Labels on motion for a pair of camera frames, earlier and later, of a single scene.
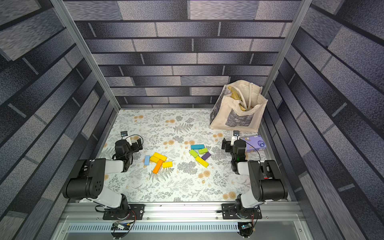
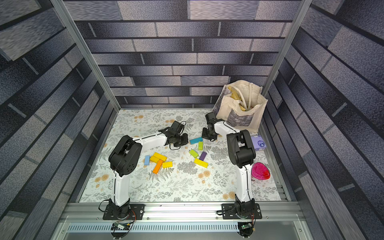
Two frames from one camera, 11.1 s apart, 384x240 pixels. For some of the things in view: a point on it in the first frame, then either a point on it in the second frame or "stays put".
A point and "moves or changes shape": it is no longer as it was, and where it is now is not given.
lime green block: [203, 150] moves or changes shape
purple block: [206, 156] moves or changes shape
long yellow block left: [156, 156] stays put
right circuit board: [245, 229] stays put
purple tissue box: [254, 143] stays put
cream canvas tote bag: [239, 107] stays put
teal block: [197, 146] to [196, 140]
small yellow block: [167, 164] stays put
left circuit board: [116, 226] stays put
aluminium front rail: [180, 213] stays put
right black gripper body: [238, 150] to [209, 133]
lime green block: [193, 153] stays put
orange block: [158, 166] stays put
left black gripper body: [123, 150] to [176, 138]
